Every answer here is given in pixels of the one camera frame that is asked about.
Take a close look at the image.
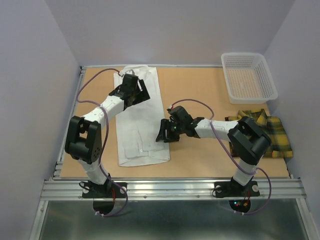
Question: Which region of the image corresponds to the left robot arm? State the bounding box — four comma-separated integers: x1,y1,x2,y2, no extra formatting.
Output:
64,73,150,197

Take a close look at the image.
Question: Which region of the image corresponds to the white plastic basket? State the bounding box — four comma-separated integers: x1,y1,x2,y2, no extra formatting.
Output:
221,52,278,105

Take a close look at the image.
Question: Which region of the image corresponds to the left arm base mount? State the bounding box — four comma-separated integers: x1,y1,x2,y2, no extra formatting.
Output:
79,180,126,199

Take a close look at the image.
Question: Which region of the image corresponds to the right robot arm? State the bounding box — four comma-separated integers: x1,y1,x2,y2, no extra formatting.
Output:
155,106,272,195

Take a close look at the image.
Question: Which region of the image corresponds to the white long sleeve shirt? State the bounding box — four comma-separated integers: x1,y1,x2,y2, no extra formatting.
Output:
115,65,170,167

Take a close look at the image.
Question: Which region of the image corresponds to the yellow plaid folded shirt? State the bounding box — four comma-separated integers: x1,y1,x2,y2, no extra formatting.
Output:
225,108,293,158

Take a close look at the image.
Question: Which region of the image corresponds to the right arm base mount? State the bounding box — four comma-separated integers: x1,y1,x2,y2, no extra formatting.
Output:
212,179,260,199

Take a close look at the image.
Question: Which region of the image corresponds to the aluminium front rail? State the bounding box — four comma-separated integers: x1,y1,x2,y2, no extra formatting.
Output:
40,178,307,201

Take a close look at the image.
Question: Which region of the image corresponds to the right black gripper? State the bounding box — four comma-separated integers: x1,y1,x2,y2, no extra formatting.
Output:
155,118,185,143

